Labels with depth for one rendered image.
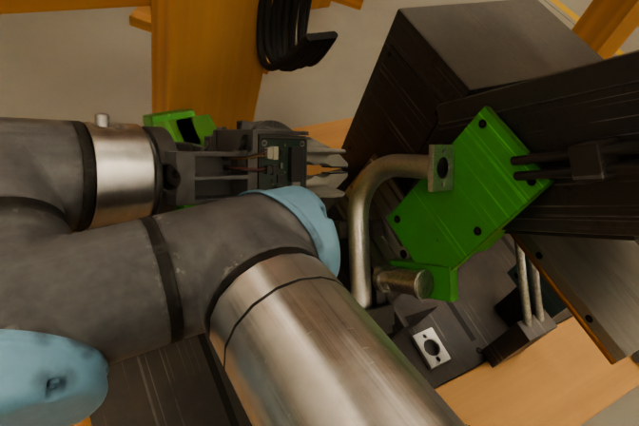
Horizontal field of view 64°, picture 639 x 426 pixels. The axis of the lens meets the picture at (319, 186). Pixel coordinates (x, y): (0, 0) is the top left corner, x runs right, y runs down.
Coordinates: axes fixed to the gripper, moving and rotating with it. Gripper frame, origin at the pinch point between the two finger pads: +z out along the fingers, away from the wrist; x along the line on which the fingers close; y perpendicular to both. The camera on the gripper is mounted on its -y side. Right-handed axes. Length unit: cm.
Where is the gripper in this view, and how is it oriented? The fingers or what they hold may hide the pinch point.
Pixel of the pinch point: (331, 169)
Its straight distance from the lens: 52.0
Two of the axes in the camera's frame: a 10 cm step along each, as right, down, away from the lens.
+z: 7.7, -0.3, 6.3
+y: 6.3, 0.8, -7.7
